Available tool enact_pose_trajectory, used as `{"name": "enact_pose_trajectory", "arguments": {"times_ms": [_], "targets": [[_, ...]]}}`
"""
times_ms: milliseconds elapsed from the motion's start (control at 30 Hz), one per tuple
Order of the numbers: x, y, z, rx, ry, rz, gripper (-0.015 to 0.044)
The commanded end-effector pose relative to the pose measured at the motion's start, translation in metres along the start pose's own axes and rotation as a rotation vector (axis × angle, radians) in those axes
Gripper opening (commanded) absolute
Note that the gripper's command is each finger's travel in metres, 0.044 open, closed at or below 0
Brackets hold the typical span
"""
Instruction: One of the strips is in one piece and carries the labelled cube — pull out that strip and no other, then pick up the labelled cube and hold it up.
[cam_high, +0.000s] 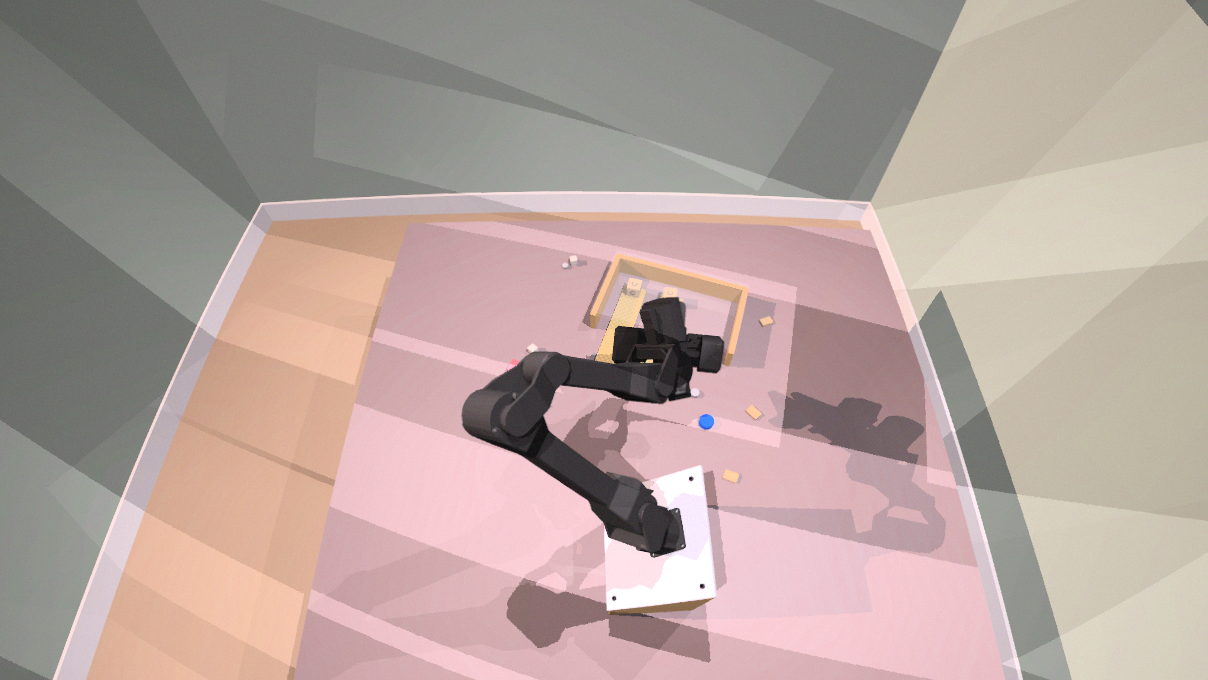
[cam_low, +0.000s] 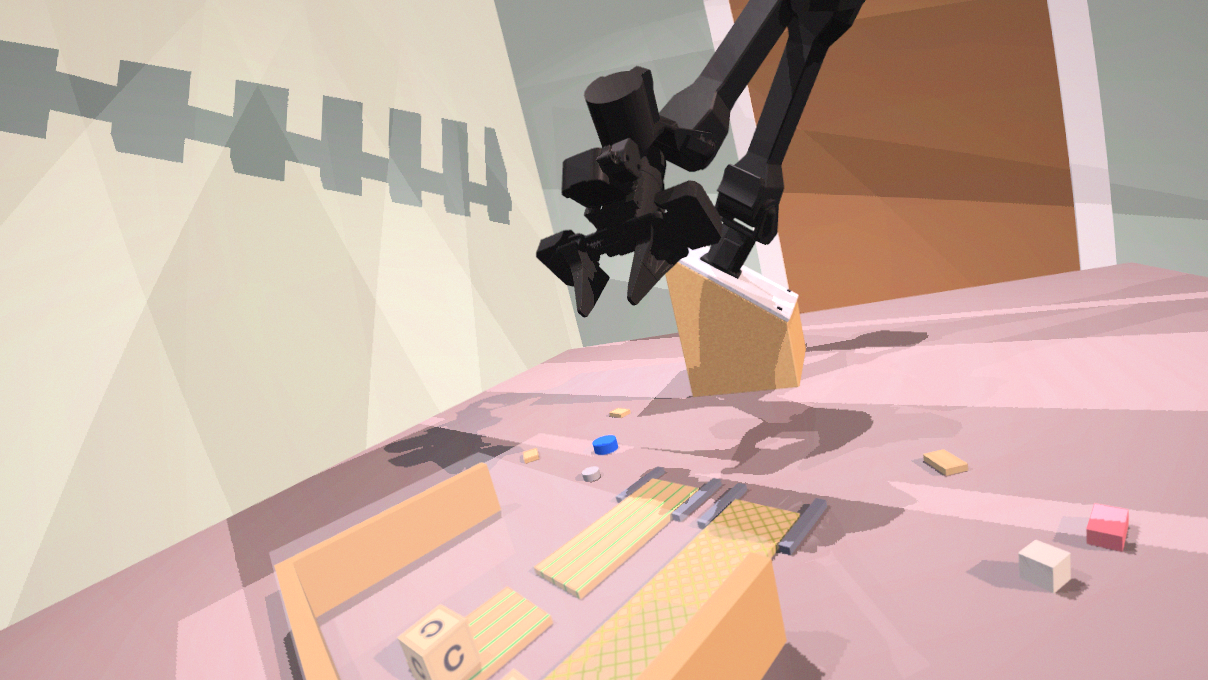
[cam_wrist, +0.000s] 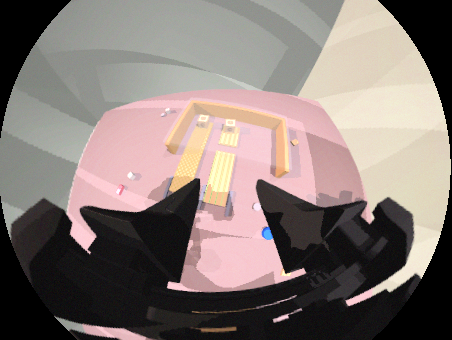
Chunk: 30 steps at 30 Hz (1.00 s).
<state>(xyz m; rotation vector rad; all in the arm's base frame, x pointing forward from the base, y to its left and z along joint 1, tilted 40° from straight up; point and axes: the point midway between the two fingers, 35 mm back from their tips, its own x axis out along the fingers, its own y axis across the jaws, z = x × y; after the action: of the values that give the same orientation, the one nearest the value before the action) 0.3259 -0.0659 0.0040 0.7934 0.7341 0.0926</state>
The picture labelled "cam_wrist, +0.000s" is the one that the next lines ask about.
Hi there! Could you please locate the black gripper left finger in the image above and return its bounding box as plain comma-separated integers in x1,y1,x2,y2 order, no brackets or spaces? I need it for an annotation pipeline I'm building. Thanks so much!
78,178,201,283

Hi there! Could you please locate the blue short cylinder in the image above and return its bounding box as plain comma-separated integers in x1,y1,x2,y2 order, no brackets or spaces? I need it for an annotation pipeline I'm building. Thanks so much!
262,227,273,240

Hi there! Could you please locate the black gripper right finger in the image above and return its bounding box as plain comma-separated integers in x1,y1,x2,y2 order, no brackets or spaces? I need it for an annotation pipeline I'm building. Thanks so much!
255,179,367,274

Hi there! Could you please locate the pink cube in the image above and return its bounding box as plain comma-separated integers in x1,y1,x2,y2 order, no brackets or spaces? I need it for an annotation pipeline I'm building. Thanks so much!
117,183,124,195

